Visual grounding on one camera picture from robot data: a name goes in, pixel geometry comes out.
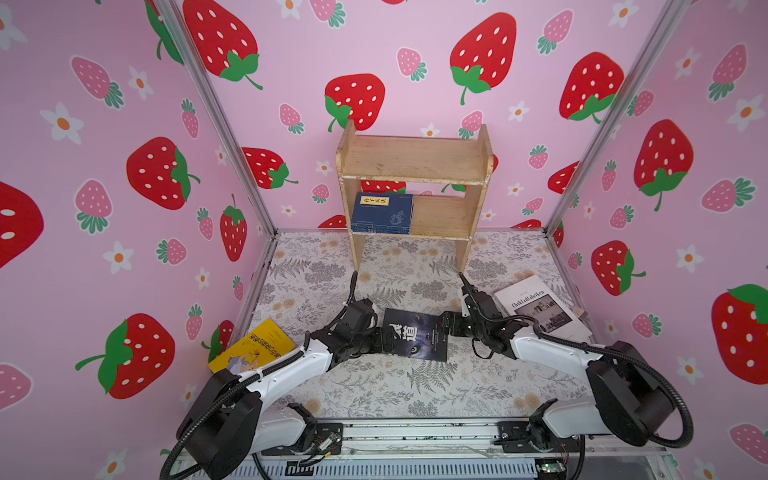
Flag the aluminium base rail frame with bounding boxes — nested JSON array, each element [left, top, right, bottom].
[[161, 416, 679, 480]]

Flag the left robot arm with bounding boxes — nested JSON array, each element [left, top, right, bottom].
[[159, 298, 381, 479]]

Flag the wooden two-tier bookshelf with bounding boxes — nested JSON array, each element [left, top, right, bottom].
[[336, 124, 494, 273]]

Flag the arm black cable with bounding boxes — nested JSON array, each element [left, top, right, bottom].
[[467, 311, 695, 480], [158, 269, 361, 480]]

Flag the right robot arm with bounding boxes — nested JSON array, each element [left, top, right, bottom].
[[440, 276, 694, 451]]

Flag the white photo cover book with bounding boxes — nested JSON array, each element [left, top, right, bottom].
[[493, 275, 591, 342]]

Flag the black wolf cover book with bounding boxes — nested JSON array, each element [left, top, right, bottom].
[[382, 309, 448, 362]]

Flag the yellow cover book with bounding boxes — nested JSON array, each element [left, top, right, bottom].
[[209, 319, 296, 374]]

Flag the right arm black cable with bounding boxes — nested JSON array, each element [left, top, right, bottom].
[[467, 311, 695, 480]]

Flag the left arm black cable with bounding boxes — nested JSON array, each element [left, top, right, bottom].
[[158, 269, 361, 480]]

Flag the blue book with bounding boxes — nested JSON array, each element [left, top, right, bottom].
[[350, 192, 414, 235]]

